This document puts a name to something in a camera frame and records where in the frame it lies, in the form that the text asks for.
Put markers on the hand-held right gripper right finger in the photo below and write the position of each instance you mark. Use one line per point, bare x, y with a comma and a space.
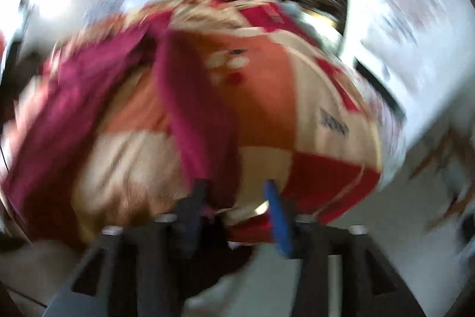
281, 224

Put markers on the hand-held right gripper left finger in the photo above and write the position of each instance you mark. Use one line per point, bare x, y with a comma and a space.
190, 228

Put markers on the magenta garment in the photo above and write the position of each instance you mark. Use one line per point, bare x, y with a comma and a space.
193, 105

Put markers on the orange and cream patterned blanket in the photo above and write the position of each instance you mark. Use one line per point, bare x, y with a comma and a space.
267, 86

